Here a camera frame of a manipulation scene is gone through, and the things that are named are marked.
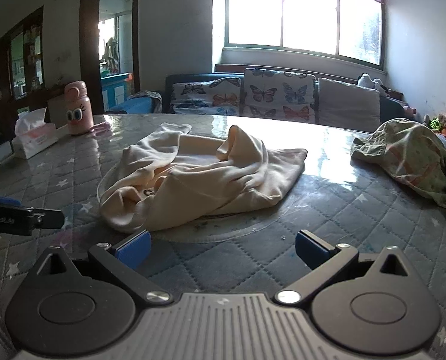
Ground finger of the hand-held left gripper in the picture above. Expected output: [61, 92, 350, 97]
[27, 208, 65, 230]
[0, 194, 23, 208]

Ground blue cloth pile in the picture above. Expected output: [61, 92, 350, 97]
[126, 91, 164, 114]

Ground blue white cabinet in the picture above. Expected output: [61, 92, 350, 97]
[102, 73, 134, 108]

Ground cream garment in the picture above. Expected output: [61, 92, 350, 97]
[97, 122, 308, 234]

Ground square butterfly print cushion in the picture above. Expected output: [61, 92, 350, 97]
[243, 68, 317, 124]

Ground dark wooden door frame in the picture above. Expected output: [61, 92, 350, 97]
[79, 0, 141, 116]

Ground green patterned garment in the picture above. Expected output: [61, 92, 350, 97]
[350, 118, 446, 211]

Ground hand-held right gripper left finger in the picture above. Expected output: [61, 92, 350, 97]
[33, 230, 173, 306]

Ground large window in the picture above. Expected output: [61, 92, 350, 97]
[223, 0, 385, 66]

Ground plain beige cushion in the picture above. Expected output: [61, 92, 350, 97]
[317, 77, 381, 129]

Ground brown cardboard box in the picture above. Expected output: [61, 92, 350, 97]
[47, 95, 72, 129]

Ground dark wooden glass cabinet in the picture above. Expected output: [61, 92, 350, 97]
[0, 5, 45, 137]

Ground pink cartoon-face bottle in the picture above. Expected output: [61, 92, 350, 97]
[65, 80, 95, 135]

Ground white plush toy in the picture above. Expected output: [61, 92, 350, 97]
[358, 73, 388, 92]

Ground wide butterfly print cushion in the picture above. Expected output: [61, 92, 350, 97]
[170, 77, 243, 116]

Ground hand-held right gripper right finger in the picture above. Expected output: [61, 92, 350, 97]
[275, 229, 415, 305]

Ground green orange plush toys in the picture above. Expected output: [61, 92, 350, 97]
[423, 113, 446, 138]

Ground dark blue sofa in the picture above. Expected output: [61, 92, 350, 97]
[165, 70, 412, 125]

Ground white pink tissue box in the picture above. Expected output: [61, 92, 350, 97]
[13, 108, 59, 159]

